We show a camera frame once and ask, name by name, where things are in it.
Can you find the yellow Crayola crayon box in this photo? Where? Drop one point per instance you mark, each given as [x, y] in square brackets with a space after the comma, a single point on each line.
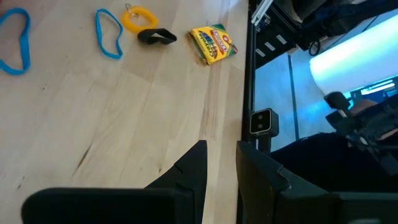
[214, 43]

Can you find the black mechanical device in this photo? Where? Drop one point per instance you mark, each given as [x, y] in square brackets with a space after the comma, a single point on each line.
[367, 124]

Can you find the blue rubber band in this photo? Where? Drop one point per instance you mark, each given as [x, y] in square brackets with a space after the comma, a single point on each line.
[99, 34]
[26, 46]

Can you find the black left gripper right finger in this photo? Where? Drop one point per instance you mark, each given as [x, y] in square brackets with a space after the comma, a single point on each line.
[295, 208]

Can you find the black mechanical assembly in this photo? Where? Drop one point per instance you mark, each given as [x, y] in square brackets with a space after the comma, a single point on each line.
[326, 18]

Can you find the small black camera box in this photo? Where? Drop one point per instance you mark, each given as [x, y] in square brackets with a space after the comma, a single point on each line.
[264, 123]

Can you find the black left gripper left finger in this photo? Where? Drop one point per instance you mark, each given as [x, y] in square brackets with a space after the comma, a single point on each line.
[124, 205]

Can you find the black silicone wristband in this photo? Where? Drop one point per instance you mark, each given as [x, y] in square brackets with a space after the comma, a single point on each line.
[143, 36]

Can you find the silver metal bracket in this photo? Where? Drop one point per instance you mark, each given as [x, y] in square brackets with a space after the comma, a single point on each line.
[261, 12]

